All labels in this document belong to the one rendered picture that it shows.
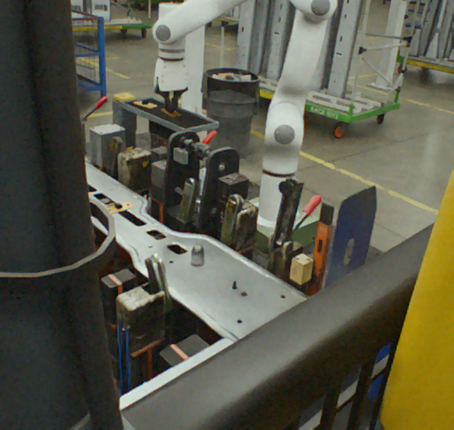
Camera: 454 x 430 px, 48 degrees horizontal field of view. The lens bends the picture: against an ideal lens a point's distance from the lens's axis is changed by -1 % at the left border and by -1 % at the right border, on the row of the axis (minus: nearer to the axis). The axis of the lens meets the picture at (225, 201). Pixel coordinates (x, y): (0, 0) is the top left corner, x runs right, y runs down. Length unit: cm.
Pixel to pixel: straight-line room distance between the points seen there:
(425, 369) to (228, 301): 92
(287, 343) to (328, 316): 2
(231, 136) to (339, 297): 424
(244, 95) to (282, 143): 269
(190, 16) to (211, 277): 78
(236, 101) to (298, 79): 268
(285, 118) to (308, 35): 25
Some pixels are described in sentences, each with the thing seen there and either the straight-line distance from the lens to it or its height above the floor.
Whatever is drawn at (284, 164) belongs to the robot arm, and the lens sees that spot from 171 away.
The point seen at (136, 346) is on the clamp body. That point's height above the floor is 94.
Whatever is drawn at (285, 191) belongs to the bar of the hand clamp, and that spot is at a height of 120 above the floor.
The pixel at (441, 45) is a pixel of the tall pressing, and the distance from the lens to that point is 912.
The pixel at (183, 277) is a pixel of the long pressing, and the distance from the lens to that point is 115.
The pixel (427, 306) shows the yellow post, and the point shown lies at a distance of 17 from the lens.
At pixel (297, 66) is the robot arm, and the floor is 136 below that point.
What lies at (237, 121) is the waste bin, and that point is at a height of 37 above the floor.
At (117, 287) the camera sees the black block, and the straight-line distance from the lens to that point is 116.
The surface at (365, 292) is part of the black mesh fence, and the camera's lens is 20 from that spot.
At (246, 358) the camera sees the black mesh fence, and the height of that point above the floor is 155.
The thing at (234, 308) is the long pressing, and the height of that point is 100.
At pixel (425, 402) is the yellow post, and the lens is 19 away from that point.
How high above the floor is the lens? 166
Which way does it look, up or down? 26 degrees down
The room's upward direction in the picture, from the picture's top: 4 degrees clockwise
